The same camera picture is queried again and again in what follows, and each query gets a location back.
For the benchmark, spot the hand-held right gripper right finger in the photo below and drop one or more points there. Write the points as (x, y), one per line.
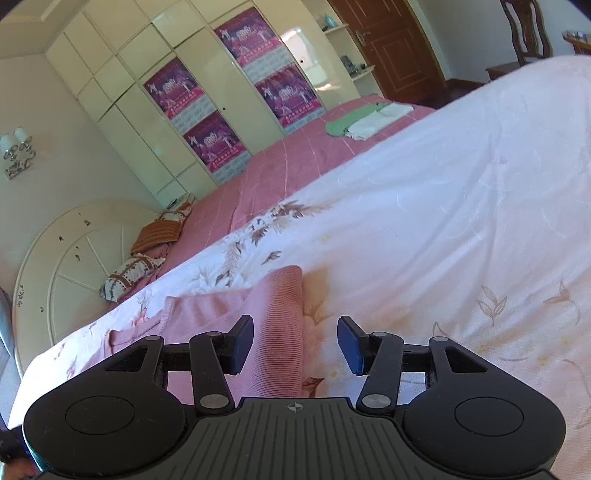
(348, 344)

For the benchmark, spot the teal bottle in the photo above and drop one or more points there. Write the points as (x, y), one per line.
(329, 20)

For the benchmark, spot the cream corner shelf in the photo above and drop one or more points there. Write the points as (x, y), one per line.
(364, 71)

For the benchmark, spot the green folded cloth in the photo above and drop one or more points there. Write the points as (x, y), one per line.
(339, 125)

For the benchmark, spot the cream wardrobe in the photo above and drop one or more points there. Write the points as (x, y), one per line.
(138, 124)

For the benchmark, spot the wooden table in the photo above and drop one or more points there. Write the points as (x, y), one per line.
(579, 44)

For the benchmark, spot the dark wooden chair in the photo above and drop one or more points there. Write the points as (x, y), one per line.
(526, 27)

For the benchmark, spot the floral pillow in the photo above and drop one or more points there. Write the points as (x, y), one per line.
(124, 277)
(178, 216)

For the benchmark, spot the floral quilt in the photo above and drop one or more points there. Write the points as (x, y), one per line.
(438, 207)

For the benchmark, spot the brown wooden door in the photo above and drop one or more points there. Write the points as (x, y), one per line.
(392, 55)

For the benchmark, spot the purple wall poster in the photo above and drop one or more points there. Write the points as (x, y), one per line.
(217, 145)
(178, 92)
(288, 94)
(249, 41)

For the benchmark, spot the pink checked bed sheet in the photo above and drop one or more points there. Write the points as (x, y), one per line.
(286, 170)

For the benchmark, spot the round cream headboard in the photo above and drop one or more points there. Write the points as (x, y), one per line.
(69, 258)

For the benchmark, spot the glass wall lamp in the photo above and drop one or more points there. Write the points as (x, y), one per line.
(18, 152)

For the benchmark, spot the brown striped pillow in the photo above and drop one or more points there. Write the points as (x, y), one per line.
(157, 233)

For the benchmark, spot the white folded cloth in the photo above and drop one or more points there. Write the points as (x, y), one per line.
(374, 124)

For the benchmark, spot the pink knit sweater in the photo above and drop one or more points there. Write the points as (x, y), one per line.
(277, 323)

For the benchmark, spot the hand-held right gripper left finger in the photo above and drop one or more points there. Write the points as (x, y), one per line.
(242, 342)

